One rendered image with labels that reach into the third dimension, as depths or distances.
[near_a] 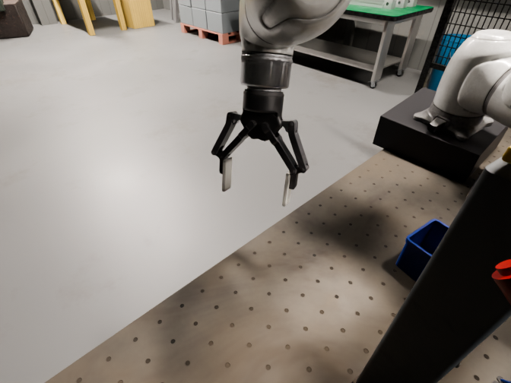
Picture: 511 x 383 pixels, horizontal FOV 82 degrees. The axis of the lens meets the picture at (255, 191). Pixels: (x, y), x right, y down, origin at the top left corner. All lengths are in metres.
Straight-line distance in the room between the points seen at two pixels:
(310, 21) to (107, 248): 1.63
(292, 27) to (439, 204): 0.74
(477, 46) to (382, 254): 0.62
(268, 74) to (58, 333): 1.40
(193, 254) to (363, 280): 1.10
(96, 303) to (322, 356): 1.21
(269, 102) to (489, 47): 0.68
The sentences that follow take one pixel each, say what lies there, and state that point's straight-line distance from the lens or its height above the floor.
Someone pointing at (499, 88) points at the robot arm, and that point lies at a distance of 1.03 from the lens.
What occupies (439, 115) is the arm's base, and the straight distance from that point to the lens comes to 1.13.
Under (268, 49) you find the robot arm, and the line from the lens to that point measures 0.53.
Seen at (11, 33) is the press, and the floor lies 0.08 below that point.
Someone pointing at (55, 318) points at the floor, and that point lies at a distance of 1.67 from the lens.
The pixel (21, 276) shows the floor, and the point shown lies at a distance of 1.92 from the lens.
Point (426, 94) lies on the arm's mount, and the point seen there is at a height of 0.83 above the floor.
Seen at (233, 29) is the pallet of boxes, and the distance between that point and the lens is 5.61.
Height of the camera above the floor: 1.26
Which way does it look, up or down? 40 degrees down
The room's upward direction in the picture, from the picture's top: straight up
